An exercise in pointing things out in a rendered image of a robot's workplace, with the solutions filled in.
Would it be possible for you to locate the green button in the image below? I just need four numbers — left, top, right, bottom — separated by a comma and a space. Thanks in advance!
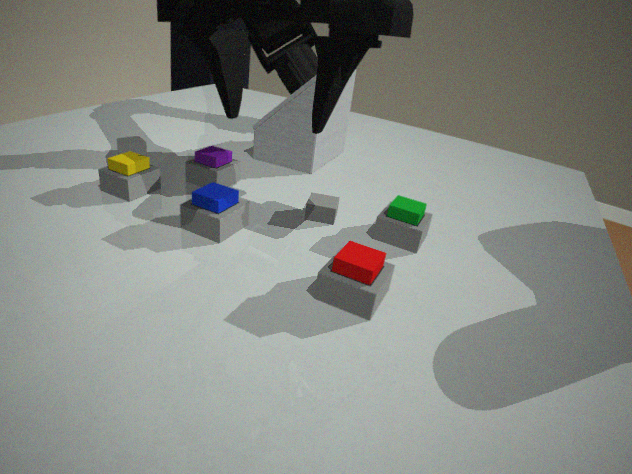
372, 195, 432, 254

